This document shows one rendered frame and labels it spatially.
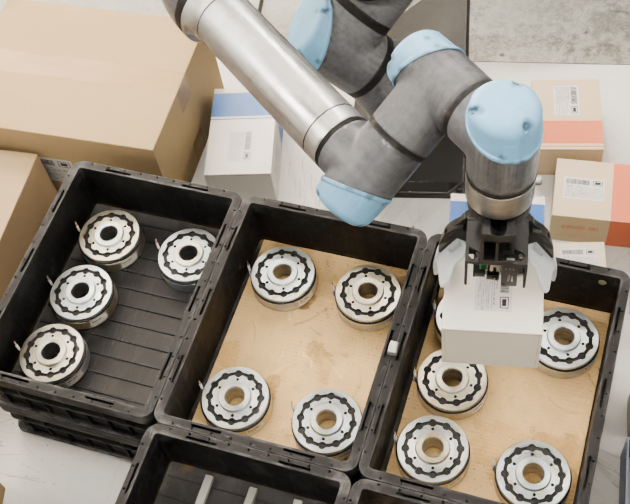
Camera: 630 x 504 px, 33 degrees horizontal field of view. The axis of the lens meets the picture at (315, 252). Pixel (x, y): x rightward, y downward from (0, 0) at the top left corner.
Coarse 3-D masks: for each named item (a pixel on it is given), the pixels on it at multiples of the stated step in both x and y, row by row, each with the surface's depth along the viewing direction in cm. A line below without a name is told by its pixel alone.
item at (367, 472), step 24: (432, 240) 162; (576, 264) 157; (624, 288) 154; (408, 312) 155; (624, 312) 152; (408, 336) 153; (384, 384) 150; (600, 384) 146; (384, 408) 148; (600, 408) 144; (600, 432) 143; (384, 480) 142; (408, 480) 142
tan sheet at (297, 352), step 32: (320, 256) 174; (320, 288) 171; (256, 320) 169; (288, 320) 168; (320, 320) 168; (224, 352) 166; (256, 352) 166; (288, 352) 165; (320, 352) 165; (352, 352) 164; (288, 384) 162; (320, 384) 162; (352, 384) 161; (288, 416) 159
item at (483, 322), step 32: (544, 224) 136; (448, 288) 132; (480, 288) 132; (512, 288) 132; (448, 320) 130; (480, 320) 130; (512, 320) 129; (448, 352) 135; (480, 352) 134; (512, 352) 133
